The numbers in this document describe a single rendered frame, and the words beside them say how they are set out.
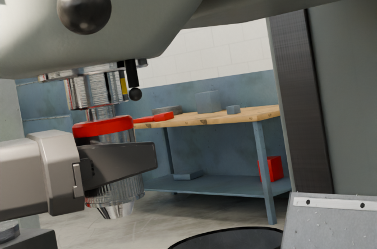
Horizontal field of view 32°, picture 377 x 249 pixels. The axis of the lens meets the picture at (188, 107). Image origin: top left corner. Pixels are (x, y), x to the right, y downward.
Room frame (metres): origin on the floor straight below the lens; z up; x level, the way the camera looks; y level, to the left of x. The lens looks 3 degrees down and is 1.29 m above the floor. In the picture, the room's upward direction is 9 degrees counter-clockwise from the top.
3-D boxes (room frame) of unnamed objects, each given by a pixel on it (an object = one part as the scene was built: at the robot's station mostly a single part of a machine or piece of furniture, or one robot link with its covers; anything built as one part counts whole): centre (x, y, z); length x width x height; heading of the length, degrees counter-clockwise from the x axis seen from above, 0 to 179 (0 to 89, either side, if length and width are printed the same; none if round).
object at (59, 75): (0.51, 0.07, 1.31); 0.09 x 0.09 x 0.01
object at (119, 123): (0.51, 0.07, 1.26); 0.05 x 0.05 x 0.01
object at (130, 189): (0.51, 0.07, 1.23); 0.05 x 0.05 x 0.06
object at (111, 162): (0.48, 0.06, 1.24); 0.06 x 0.02 x 0.03; 109
